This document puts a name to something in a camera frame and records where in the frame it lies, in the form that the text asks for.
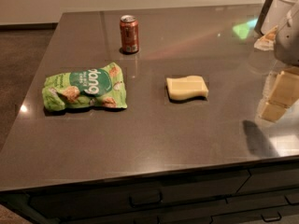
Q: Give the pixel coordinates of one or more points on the black drawer handle right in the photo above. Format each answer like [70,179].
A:
[271,217]

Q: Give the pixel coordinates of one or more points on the black drawer handle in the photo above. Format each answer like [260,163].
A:
[145,198]
[271,217]

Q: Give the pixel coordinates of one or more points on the green rice chip bag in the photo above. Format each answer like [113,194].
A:
[97,87]

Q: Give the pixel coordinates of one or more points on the yellow sponge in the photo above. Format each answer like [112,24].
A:
[184,88]

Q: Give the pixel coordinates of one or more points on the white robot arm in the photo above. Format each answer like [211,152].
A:
[283,38]

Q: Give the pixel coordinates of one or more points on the black drawer handle left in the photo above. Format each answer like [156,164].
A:
[145,198]

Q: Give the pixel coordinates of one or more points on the dark cabinet drawers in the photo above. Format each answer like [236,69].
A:
[266,193]

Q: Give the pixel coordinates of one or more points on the orange soda can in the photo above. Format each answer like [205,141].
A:
[129,34]

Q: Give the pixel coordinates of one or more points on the white cylindrical container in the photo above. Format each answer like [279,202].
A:
[272,12]

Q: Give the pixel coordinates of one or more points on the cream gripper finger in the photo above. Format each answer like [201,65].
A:
[280,92]

